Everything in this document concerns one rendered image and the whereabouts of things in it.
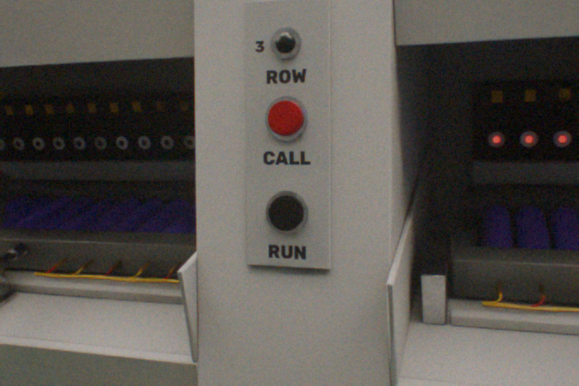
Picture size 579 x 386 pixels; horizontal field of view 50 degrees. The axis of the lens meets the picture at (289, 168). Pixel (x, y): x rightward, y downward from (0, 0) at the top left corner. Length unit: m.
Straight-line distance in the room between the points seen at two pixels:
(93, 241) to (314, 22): 0.21
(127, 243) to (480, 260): 0.21
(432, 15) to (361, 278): 0.12
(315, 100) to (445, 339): 0.13
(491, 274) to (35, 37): 0.27
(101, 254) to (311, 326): 0.17
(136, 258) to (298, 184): 0.16
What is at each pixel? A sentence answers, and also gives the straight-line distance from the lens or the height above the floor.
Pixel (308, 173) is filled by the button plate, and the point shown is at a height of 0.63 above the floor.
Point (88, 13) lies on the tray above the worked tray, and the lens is 0.35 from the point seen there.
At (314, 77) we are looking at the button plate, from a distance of 0.28.
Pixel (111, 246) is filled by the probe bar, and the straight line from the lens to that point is 0.41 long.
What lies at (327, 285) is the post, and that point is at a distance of 0.29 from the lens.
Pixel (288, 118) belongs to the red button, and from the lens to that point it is 0.28.
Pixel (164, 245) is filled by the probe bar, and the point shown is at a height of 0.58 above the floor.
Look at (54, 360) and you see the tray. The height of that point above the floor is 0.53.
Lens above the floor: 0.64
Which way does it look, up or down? 2 degrees down
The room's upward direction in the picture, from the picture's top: straight up
